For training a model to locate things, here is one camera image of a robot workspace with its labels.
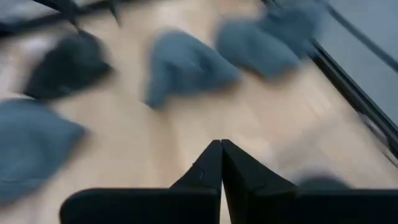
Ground blue-grey denim cap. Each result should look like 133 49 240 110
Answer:
142 29 242 110
0 98 88 206
214 4 324 78

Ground black aluminium table frame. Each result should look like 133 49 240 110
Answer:
0 0 398 162

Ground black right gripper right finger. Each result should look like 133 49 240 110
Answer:
221 139 398 224

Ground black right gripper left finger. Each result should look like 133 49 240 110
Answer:
58 139 224 224

